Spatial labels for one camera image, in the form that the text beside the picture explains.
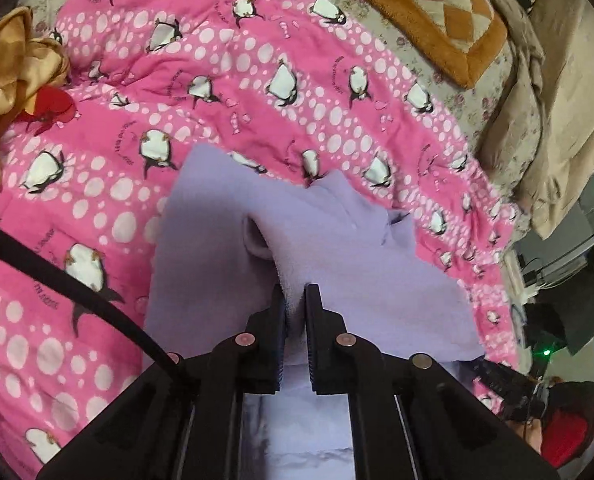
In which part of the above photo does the black cable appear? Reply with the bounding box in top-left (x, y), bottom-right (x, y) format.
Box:
top-left (0, 215), bottom-right (188, 376)

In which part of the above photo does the cream garment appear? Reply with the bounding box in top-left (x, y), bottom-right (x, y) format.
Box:
top-left (517, 0), bottom-right (594, 241)

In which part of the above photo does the person's red jacket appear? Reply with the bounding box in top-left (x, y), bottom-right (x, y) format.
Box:
top-left (542, 400), bottom-right (594, 468)

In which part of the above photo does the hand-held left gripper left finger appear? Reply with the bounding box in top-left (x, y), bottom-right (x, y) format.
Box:
top-left (37, 284), bottom-right (286, 480)

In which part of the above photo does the orange checkered blanket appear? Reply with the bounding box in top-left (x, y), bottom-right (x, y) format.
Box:
top-left (307, 0), bottom-right (508, 88)

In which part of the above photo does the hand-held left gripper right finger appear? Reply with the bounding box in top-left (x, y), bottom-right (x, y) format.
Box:
top-left (303, 284), bottom-right (560, 480)

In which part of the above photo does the gold and red satin cloth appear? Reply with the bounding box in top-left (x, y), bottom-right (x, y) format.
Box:
top-left (0, 7), bottom-right (78, 211)

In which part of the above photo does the floral bed sheet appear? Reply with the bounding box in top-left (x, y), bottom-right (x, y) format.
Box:
top-left (19, 0), bottom-right (533, 241)

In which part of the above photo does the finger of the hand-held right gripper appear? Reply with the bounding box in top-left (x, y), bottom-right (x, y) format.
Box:
top-left (471, 358), bottom-right (534, 401)

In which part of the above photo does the lilac fleece garment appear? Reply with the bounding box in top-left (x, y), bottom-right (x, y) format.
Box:
top-left (144, 144), bottom-right (485, 468)

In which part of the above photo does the pink penguin print blanket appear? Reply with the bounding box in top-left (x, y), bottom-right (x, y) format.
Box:
top-left (0, 0), bottom-right (523, 480)

